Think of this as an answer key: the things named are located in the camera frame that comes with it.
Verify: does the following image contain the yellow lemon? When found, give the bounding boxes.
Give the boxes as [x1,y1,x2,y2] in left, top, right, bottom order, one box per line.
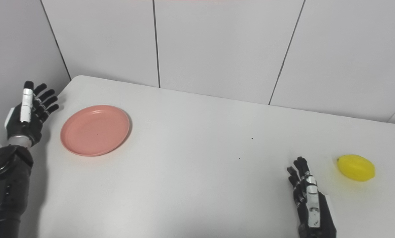
[337,154,376,182]

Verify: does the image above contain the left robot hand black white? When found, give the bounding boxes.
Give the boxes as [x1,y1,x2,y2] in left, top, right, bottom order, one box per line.
[4,81,59,147]

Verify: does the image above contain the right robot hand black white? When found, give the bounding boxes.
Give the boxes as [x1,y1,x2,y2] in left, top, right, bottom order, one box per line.
[287,157,337,238]

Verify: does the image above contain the pink round plate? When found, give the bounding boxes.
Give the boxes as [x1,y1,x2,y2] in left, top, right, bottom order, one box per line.
[60,105,130,157]

